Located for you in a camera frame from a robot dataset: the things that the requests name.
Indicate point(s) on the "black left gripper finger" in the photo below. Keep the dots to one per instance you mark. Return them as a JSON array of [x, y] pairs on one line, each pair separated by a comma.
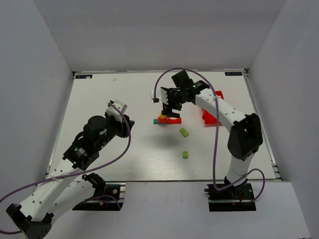
[[126, 119], [129, 127]]

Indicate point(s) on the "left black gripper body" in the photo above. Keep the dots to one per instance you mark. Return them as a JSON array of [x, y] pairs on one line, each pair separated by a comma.
[[125, 126]]

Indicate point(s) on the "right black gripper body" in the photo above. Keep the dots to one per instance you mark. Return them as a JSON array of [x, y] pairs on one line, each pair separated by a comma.
[[172, 105]]

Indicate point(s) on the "red arch wood block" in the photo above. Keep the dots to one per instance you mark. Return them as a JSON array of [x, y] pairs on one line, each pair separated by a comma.
[[174, 120]]

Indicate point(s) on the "red cube wood block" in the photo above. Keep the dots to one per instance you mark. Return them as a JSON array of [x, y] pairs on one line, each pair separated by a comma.
[[162, 120]]

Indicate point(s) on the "red plastic bin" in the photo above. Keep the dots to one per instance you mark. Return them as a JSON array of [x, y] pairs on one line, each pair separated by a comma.
[[208, 119]]

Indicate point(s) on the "green rectangular wood block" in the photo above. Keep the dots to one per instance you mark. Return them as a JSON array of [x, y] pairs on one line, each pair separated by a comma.
[[184, 132]]

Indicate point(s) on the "green cube wood block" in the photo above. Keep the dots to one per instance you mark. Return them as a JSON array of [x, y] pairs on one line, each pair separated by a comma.
[[185, 154]]

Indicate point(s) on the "red rectangular wood block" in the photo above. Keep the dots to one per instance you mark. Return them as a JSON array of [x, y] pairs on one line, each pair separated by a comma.
[[162, 122]]

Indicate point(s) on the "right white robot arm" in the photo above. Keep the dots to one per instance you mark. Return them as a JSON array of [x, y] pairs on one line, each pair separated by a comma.
[[245, 133]]

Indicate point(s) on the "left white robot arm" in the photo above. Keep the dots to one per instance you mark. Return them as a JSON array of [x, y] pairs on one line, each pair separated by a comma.
[[70, 182]]

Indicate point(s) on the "dark table corner label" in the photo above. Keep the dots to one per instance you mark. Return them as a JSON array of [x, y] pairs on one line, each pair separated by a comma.
[[233, 73]]

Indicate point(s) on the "left table corner label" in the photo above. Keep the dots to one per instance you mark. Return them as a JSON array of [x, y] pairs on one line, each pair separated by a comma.
[[83, 76]]

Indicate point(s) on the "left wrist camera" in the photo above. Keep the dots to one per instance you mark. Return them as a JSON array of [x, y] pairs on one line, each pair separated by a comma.
[[117, 110]]

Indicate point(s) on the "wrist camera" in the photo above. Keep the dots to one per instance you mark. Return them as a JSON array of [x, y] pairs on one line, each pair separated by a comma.
[[160, 95], [117, 110]]

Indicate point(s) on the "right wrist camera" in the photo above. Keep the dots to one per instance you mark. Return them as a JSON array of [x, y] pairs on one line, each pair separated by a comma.
[[160, 95]]

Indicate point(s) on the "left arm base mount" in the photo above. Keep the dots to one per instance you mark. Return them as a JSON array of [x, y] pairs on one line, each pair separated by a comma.
[[106, 196]]

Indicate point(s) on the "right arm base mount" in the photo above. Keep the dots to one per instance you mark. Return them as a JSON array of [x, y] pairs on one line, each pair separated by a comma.
[[227, 201]]

